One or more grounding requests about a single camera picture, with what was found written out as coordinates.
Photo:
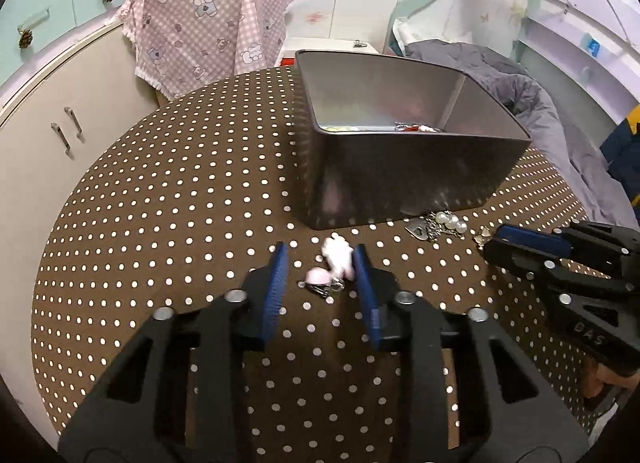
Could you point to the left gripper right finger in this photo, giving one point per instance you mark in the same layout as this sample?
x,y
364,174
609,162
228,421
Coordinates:
x,y
467,392

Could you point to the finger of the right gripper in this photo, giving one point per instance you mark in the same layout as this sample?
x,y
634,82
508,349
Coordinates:
x,y
521,261
530,242

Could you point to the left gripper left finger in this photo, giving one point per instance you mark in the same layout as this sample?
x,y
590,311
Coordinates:
x,y
175,393

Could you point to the dark metal jewelry box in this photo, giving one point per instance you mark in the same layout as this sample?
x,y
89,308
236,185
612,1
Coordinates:
x,y
386,138

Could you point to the person's right hand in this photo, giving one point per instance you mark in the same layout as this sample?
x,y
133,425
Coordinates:
x,y
596,377

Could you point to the grey duvet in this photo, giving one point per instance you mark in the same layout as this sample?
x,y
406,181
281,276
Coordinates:
x,y
553,130

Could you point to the navy yellow jacket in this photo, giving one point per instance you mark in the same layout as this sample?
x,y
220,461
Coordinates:
x,y
621,150

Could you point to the brown polka dot tablecloth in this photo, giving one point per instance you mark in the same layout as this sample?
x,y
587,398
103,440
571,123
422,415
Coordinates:
x,y
197,194

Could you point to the beige low cabinet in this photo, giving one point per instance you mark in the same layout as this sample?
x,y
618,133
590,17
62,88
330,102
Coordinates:
x,y
52,131

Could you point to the pink bear patterned cloth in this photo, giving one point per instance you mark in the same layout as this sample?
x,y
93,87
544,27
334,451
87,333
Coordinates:
x,y
184,45

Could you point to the teal bunk bed frame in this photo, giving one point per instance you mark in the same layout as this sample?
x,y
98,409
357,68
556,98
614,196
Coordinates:
x,y
585,53

